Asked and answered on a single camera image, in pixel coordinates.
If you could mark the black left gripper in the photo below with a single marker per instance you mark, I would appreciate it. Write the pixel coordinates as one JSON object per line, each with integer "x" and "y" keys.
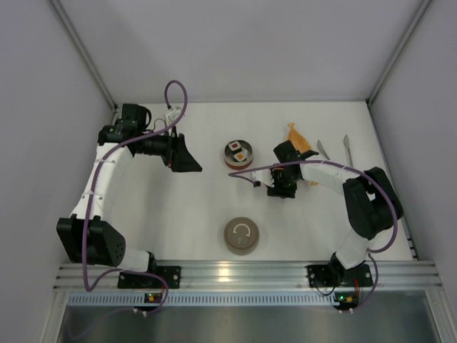
{"x": 175, "y": 152}

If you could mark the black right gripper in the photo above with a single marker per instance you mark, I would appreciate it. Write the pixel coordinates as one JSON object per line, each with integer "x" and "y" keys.
{"x": 290, "y": 157}

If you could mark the sushi roll orange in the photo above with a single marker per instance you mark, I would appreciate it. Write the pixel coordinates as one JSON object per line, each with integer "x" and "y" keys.
{"x": 240, "y": 157}

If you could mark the brown round lid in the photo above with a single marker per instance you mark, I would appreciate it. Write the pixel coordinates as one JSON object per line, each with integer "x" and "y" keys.
{"x": 241, "y": 231}

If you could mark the metal tongs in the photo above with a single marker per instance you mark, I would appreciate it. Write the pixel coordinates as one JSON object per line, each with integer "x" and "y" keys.
{"x": 337, "y": 151}

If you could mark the beige band metal container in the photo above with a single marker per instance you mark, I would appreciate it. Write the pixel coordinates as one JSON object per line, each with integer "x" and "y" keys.
{"x": 241, "y": 250}

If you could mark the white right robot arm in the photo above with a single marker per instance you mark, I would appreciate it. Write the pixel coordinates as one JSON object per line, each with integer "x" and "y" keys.
{"x": 372, "y": 206}

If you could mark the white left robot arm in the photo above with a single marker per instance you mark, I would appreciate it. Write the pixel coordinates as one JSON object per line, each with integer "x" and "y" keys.
{"x": 87, "y": 234}

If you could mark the woven bamboo boat tray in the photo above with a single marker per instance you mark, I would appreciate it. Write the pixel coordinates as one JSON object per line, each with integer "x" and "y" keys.
{"x": 298, "y": 141}

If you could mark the red band metal container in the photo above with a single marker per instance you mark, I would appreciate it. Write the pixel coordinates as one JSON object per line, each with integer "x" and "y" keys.
{"x": 228, "y": 156}

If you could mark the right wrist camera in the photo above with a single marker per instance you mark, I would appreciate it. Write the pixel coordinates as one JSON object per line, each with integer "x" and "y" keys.
{"x": 264, "y": 177}

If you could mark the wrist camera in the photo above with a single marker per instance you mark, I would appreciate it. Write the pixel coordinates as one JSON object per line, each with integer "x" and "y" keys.
{"x": 173, "y": 115}
{"x": 264, "y": 177}

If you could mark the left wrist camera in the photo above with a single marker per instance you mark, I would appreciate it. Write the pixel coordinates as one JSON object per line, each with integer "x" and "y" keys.
{"x": 173, "y": 115}

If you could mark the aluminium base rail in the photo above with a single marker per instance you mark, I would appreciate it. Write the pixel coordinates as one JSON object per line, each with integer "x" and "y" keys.
{"x": 292, "y": 275}

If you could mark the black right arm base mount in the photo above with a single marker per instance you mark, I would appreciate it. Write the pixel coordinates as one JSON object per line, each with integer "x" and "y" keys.
{"x": 326, "y": 275}

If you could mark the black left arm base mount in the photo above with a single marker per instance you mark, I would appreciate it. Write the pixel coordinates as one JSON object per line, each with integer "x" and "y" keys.
{"x": 169, "y": 274}

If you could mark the slotted grey cable duct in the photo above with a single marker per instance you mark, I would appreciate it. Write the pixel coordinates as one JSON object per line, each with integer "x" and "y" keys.
{"x": 204, "y": 299}

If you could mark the right aluminium frame post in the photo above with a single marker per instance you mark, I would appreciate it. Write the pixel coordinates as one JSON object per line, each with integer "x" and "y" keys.
{"x": 399, "y": 49}

